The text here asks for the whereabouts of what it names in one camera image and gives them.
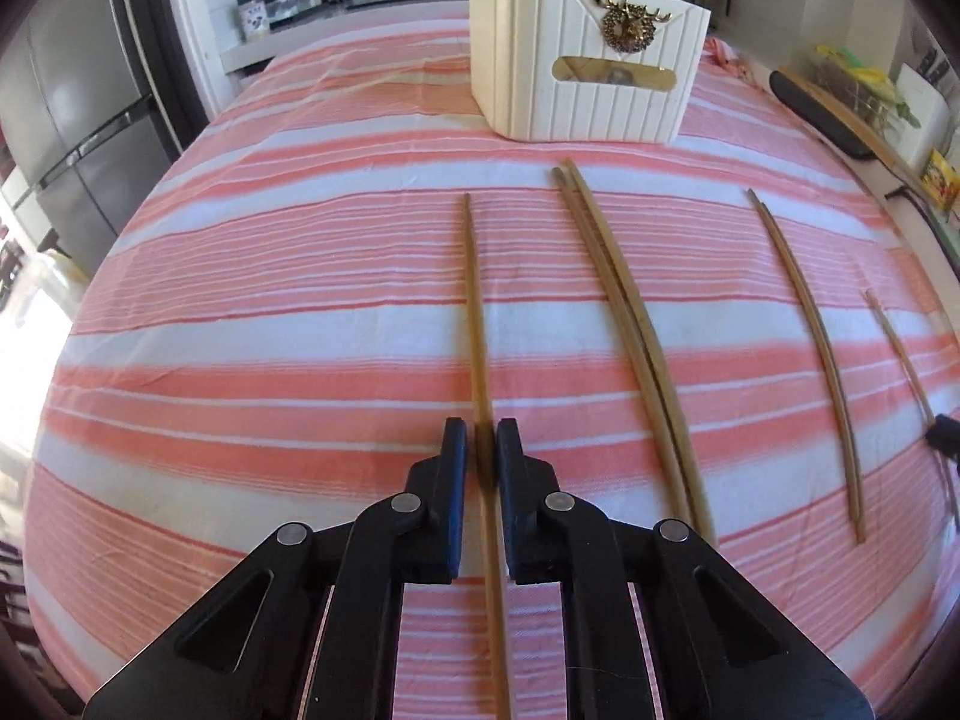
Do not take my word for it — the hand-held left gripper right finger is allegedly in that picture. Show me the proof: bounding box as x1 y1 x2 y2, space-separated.
495 418 875 720

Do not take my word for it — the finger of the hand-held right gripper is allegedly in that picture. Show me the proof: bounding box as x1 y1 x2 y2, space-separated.
926 412 960 467

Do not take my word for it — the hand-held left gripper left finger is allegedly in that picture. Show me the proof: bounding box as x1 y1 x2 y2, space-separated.
82 418 470 720

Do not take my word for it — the white ribbed utensil box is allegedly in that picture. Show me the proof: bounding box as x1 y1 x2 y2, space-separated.
469 0 712 145

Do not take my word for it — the pink white striped tablecloth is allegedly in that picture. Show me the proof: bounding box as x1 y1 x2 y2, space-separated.
22 0 960 720

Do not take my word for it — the yellow packet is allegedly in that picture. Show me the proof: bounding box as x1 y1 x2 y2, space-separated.
919 150 960 211

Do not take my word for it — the wooden cutting board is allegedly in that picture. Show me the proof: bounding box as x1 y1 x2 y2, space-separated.
780 64 932 194

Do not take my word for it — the white knife block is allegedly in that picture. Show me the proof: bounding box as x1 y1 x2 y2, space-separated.
896 49 959 158

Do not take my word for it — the black flat pad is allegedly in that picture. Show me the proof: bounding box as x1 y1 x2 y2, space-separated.
771 69 878 160

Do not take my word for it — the clear rack with yellow items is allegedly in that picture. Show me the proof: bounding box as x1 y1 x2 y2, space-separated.
810 45 920 128

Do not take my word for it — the grey refrigerator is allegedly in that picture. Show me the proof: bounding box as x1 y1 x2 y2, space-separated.
0 0 177 263

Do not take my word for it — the black cable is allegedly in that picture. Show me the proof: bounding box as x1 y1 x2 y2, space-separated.
889 184 960 271

